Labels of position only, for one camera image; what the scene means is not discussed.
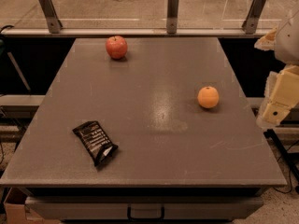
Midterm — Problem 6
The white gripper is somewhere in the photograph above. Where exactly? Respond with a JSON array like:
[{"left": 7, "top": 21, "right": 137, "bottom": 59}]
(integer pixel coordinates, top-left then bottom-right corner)
[{"left": 254, "top": 27, "right": 299, "bottom": 126}]

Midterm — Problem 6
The metal bracket post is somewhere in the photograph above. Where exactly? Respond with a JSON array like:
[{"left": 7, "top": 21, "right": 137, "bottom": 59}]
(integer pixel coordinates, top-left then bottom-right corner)
[
  {"left": 166, "top": 0, "right": 179, "bottom": 34},
  {"left": 242, "top": 0, "right": 266, "bottom": 35},
  {"left": 38, "top": 0, "right": 63, "bottom": 34}
]

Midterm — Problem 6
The middle metal bracket post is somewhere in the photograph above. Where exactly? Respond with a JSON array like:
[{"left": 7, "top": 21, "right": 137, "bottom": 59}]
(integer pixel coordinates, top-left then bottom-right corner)
[{"left": 166, "top": 0, "right": 179, "bottom": 34}]

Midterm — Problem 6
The right metal bracket post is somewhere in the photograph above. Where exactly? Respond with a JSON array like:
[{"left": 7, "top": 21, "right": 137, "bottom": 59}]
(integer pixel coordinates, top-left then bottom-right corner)
[{"left": 242, "top": 0, "right": 266, "bottom": 35}]

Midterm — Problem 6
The orange fruit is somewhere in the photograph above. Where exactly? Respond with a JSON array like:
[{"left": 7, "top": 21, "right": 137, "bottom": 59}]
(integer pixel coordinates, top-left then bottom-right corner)
[{"left": 197, "top": 86, "right": 220, "bottom": 108}]

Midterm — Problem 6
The black rxbar chocolate wrapper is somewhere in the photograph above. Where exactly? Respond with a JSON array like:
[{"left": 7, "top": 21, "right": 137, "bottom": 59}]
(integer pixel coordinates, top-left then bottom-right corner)
[{"left": 73, "top": 120, "right": 118, "bottom": 166}]

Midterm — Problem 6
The grey drawer with handle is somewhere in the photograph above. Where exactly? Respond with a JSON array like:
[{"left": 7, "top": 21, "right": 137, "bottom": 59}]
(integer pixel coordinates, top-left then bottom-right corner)
[{"left": 25, "top": 197, "right": 263, "bottom": 221}]

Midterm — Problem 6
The metal rail beam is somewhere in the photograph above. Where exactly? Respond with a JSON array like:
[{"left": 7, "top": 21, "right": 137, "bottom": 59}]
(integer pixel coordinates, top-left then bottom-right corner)
[{"left": 1, "top": 28, "right": 270, "bottom": 37}]

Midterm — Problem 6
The red apple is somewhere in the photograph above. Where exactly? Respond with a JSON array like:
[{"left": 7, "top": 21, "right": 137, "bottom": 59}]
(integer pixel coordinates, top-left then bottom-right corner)
[{"left": 106, "top": 35, "right": 128, "bottom": 60}]

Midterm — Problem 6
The black stand leg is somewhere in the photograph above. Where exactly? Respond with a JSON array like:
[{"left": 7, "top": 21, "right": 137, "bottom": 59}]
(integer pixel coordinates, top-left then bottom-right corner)
[{"left": 263, "top": 129, "right": 299, "bottom": 183}]

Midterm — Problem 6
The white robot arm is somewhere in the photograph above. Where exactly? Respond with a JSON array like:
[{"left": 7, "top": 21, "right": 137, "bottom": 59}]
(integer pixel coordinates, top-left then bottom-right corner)
[{"left": 254, "top": 8, "right": 299, "bottom": 127}]

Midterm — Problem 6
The left metal bracket post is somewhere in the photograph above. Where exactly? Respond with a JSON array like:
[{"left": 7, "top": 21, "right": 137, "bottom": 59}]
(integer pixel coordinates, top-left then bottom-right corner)
[{"left": 38, "top": 0, "right": 63, "bottom": 34}]

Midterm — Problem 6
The cardboard box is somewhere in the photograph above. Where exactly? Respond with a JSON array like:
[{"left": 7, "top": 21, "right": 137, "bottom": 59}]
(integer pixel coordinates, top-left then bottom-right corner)
[{"left": 4, "top": 188, "right": 61, "bottom": 224}]

